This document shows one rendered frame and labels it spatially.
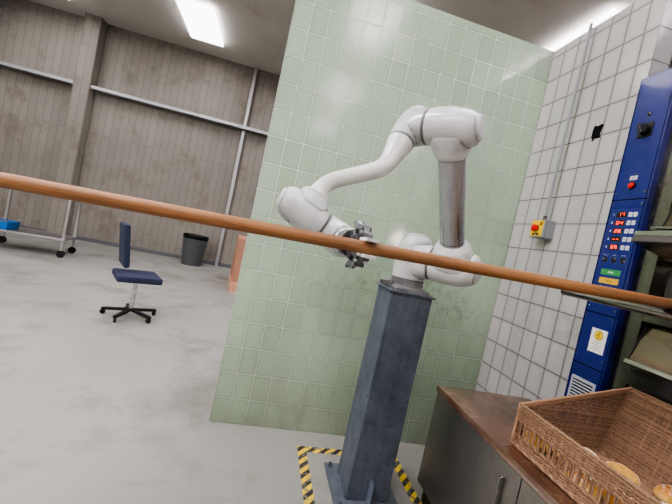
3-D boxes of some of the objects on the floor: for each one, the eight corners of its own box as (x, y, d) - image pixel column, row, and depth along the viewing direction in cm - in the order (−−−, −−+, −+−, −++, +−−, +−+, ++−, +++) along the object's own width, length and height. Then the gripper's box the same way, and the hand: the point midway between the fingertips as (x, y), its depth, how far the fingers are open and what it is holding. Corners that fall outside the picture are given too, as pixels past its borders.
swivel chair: (160, 313, 379) (176, 231, 376) (151, 327, 333) (170, 233, 329) (104, 306, 363) (121, 220, 359) (88, 320, 316) (106, 221, 313)
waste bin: (205, 265, 772) (210, 237, 770) (200, 268, 725) (206, 238, 722) (180, 260, 763) (186, 232, 760) (175, 263, 715) (181, 233, 713)
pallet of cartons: (279, 286, 709) (288, 244, 705) (284, 301, 574) (295, 249, 570) (229, 277, 688) (238, 234, 684) (221, 290, 553) (232, 237, 549)
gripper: (367, 218, 104) (395, 217, 81) (355, 272, 105) (379, 286, 82) (342, 213, 103) (363, 210, 79) (330, 267, 103) (348, 280, 80)
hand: (367, 247), depth 84 cm, fingers closed on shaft, 3 cm apart
